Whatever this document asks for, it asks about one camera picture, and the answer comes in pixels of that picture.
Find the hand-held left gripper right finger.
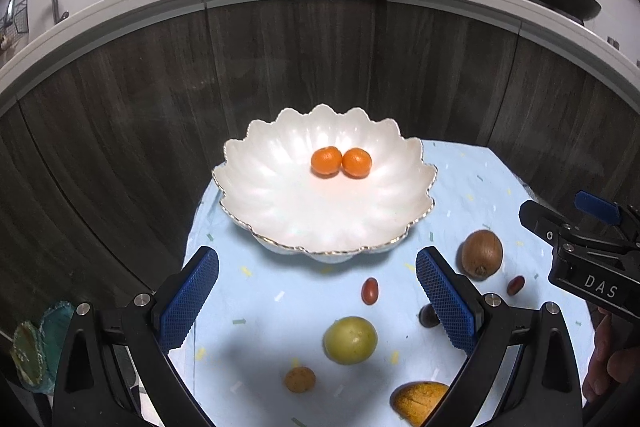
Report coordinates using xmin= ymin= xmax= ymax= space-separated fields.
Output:
xmin=416 ymin=246 xmax=586 ymax=427

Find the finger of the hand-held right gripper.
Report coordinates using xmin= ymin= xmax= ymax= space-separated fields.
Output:
xmin=519 ymin=200 xmax=572 ymax=254
xmin=574 ymin=190 xmax=640 ymax=249

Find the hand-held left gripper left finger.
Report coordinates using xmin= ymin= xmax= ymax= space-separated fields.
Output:
xmin=52 ymin=246 xmax=221 ymax=427

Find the dark purple plum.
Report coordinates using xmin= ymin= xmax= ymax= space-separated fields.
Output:
xmin=418 ymin=303 xmax=442 ymax=329

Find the brown kiwi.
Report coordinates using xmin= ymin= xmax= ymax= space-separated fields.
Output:
xmin=460 ymin=229 xmax=504 ymax=279

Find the yellow-green apple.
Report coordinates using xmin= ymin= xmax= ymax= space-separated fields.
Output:
xmin=323 ymin=316 xmax=379 ymax=365

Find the yellow mango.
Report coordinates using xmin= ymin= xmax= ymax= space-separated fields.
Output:
xmin=391 ymin=381 xmax=451 ymax=426

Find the white scalloped bowl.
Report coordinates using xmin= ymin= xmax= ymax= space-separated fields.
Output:
xmin=212 ymin=104 xmax=438 ymax=264

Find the small tan longan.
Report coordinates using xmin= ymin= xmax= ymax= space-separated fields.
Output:
xmin=284 ymin=366 xmax=317 ymax=393

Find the person's right hand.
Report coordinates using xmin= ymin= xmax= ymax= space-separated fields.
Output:
xmin=582 ymin=306 xmax=640 ymax=404

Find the light blue patterned tablecloth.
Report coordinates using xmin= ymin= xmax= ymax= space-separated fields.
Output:
xmin=182 ymin=140 xmax=596 ymax=427

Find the teal crocheted coaster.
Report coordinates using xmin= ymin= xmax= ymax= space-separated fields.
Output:
xmin=37 ymin=302 xmax=76 ymax=395

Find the orange tangerine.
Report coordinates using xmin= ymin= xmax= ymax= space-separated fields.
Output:
xmin=310 ymin=146 xmax=344 ymax=179
xmin=342 ymin=148 xmax=373 ymax=179

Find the olive crocheted coaster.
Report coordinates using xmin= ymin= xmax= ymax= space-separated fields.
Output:
xmin=12 ymin=321 xmax=46 ymax=385

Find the dark wood cabinet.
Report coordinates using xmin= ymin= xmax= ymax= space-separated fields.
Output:
xmin=0 ymin=0 xmax=640 ymax=358

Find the black wire basket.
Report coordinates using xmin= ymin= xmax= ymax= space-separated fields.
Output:
xmin=0 ymin=0 xmax=28 ymax=53

